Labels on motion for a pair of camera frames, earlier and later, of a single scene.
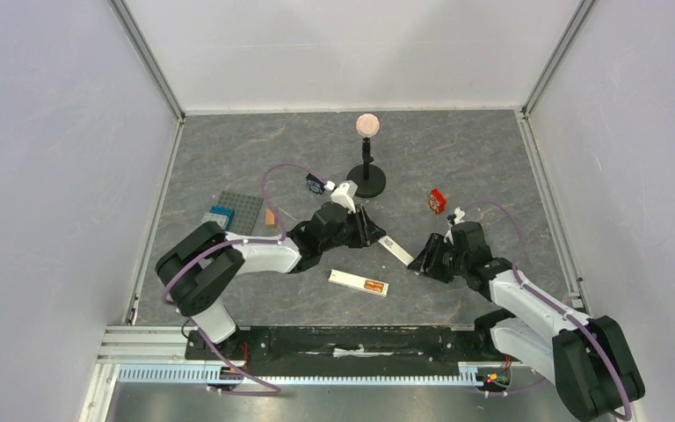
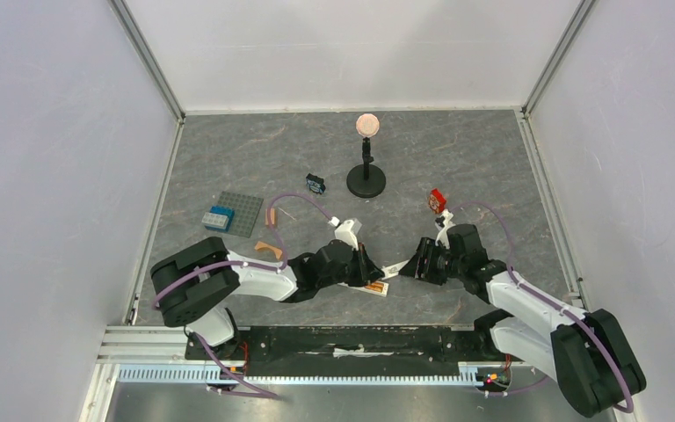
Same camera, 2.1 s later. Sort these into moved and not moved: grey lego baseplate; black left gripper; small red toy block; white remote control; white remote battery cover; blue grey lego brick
Moved: white remote battery cover; black left gripper
Not moved: blue grey lego brick; white remote control; grey lego baseplate; small red toy block
